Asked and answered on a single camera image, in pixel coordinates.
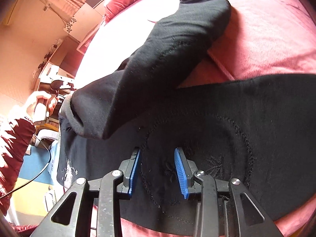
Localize black cable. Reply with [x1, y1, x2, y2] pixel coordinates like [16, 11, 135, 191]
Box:
[0, 133, 52, 200]

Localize person's left hand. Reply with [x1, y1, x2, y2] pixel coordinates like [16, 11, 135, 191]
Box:
[23, 91, 58, 125]

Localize black pants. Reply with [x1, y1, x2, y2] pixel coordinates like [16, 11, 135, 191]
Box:
[57, 0, 315, 235]

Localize wooden desk with drawers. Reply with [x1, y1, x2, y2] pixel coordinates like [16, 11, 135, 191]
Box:
[31, 36, 83, 90]

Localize red bed blanket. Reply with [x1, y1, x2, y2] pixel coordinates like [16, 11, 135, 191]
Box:
[75, 0, 315, 236]

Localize white floral cabinet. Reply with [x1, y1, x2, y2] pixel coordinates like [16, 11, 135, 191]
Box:
[64, 3, 105, 42]

